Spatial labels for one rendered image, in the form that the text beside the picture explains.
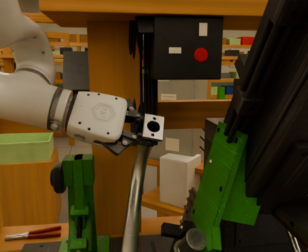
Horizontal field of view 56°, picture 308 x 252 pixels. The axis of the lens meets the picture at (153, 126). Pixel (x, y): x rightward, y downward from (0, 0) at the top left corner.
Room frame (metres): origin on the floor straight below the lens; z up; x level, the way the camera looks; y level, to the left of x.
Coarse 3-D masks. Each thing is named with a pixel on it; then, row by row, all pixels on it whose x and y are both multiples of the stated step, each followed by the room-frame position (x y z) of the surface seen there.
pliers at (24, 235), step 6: (48, 228) 0.82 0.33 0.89; (54, 228) 0.83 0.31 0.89; (60, 228) 0.83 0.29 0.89; (18, 234) 0.79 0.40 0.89; (24, 234) 0.79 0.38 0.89; (30, 234) 0.79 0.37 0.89; (36, 234) 0.79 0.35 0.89; (42, 234) 0.79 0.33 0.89; (48, 234) 0.79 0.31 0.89; (54, 234) 0.79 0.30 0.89; (60, 234) 0.80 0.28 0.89
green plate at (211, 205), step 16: (224, 128) 0.54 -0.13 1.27; (224, 144) 0.52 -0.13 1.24; (240, 144) 0.46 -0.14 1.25; (208, 160) 0.56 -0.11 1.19; (224, 160) 0.50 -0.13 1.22; (240, 160) 0.48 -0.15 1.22; (208, 176) 0.54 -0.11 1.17; (224, 176) 0.48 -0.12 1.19; (240, 176) 0.48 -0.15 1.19; (208, 192) 0.52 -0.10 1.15; (224, 192) 0.46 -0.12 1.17; (240, 192) 0.48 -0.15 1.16; (192, 208) 0.57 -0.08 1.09; (208, 208) 0.50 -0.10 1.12; (224, 208) 0.46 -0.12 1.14; (240, 208) 0.48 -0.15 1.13; (256, 208) 0.48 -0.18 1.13; (208, 224) 0.48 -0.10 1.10
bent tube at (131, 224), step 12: (144, 120) 0.56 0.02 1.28; (156, 120) 0.57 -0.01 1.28; (144, 132) 0.54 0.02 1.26; (156, 132) 0.55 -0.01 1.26; (144, 156) 0.61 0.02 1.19; (144, 168) 0.62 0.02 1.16; (132, 180) 0.61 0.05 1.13; (132, 192) 0.59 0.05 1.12; (132, 204) 0.56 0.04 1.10; (132, 216) 0.54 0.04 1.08; (132, 228) 0.53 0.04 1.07; (132, 240) 0.51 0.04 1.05
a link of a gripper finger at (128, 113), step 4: (128, 112) 0.58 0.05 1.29; (132, 112) 0.58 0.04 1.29; (136, 112) 0.58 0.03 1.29; (128, 116) 0.58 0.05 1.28; (132, 116) 0.58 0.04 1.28; (136, 116) 0.58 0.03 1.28; (140, 116) 0.58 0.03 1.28; (124, 120) 0.59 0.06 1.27; (128, 120) 0.59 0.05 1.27; (132, 120) 0.59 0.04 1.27
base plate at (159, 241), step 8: (112, 240) 0.75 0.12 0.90; (120, 240) 0.75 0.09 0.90; (144, 240) 0.75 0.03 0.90; (152, 240) 0.75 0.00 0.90; (160, 240) 0.75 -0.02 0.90; (168, 240) 0.75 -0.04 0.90; (24, 248) 0.71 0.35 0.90; (32, 248) 0.71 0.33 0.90; (40, 248) 0.71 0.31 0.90; (48, 248) 0.71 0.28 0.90; (56, 248) 0.71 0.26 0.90; (112, 248) 0.71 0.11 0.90; (120, 248) 0.71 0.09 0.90; (144, 248) 0.71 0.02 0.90; (152, 248) 0.71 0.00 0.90; (160, 248) 0.71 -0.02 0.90; (168, 248) 0.71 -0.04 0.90
